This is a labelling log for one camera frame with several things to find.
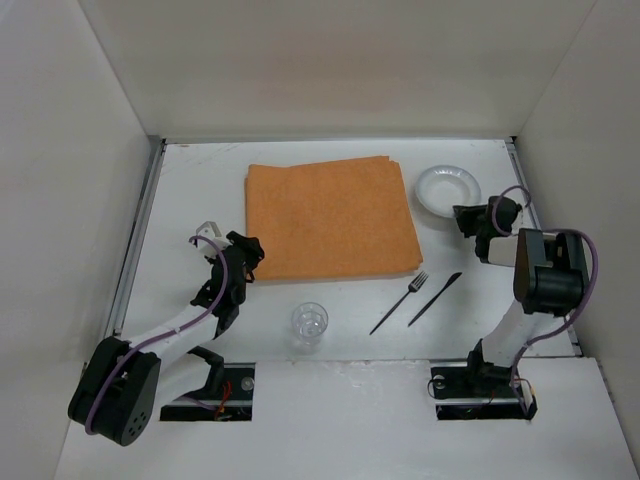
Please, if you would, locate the white round plate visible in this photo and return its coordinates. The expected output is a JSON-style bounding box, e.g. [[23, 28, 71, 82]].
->
[[414, 165, 481, 218]]

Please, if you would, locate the clear drinking glass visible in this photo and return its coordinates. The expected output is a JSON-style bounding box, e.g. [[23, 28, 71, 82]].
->
[[291, 302, 329, 355]]

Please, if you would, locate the orange cloth placemat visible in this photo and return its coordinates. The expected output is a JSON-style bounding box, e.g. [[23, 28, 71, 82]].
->
[[245, 156, 423, 281]]

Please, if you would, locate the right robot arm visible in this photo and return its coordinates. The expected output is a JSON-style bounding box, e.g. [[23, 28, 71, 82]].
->
[[453, 196, 589, 391]]

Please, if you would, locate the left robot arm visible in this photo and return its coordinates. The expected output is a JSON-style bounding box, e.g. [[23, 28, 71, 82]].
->
[[67, 231, 265, 446]]

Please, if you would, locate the black knife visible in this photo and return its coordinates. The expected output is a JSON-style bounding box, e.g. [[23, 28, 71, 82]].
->
[[407, 272, 463, 327]]

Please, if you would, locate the black fork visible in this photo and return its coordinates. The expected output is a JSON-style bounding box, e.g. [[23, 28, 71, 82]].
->
[[369, 271, 429, 335]]

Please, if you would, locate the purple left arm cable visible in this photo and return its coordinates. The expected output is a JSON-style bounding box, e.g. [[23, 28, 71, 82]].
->
[[84, 234, 231, 435]]

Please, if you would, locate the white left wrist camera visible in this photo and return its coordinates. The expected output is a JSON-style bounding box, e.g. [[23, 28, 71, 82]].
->
[[189, 221, 229, 259]]

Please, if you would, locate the right aluminium table rail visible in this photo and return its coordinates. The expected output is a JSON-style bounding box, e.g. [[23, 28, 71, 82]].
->
[[505, 137, 583, 357]]

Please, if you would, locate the aluminium table rail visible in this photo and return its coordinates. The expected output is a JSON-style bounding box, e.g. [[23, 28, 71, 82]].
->
[[505, 137, 583, 357], [99, 135, 166, 339]]

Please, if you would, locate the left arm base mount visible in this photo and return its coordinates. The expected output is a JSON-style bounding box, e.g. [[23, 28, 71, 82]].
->
[[159, 346, 256, 422]]

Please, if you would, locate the left aluminium table rail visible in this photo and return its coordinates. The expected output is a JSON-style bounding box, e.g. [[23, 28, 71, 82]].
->
[[99, 135, 166, 339]]

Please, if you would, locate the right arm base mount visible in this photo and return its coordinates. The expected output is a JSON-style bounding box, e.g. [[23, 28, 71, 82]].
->
[[427, 344, 538, 421]]

